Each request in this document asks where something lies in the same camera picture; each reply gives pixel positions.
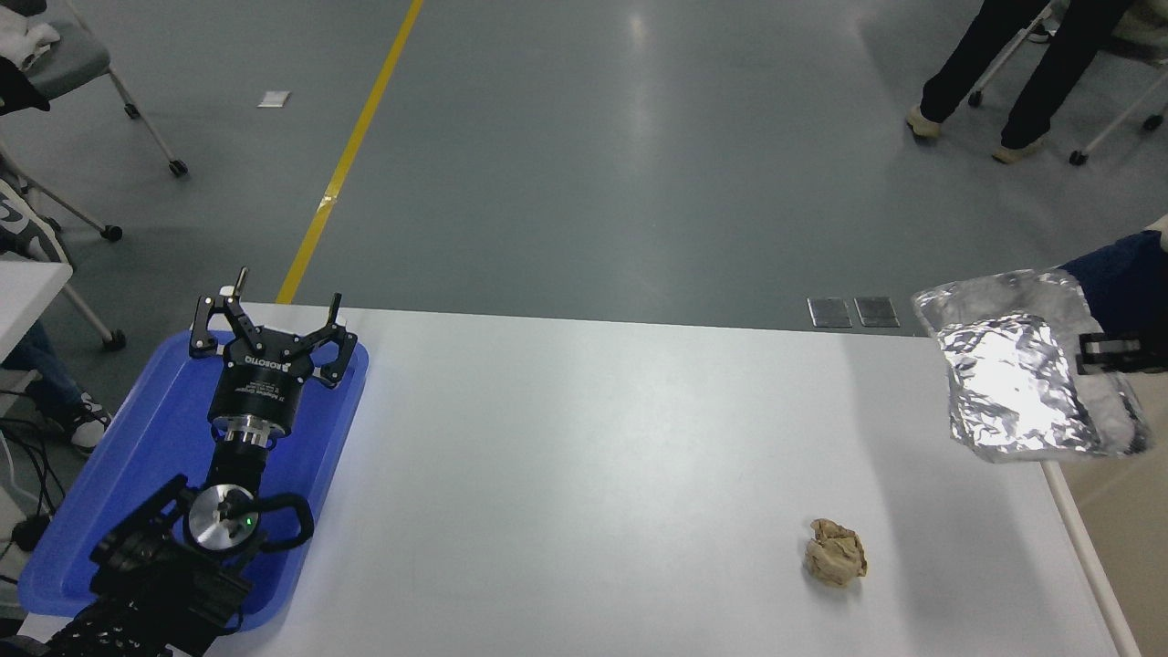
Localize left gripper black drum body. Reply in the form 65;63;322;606
208;344;312;433

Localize silver foil tray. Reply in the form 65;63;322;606
911;269;1155;464

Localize blue plastic tray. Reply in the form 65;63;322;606
16;328;370;632

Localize white side table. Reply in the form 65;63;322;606
0;259;74;362

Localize black power adapter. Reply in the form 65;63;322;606
11;514;52;553

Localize grey wheeled chair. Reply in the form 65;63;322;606
0;0;189;176

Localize crumpled tan paper ball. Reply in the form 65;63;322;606
805;517;868;587

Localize white cloth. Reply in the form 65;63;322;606
0;22;61;70

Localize black cables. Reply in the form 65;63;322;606
0;392;67;585

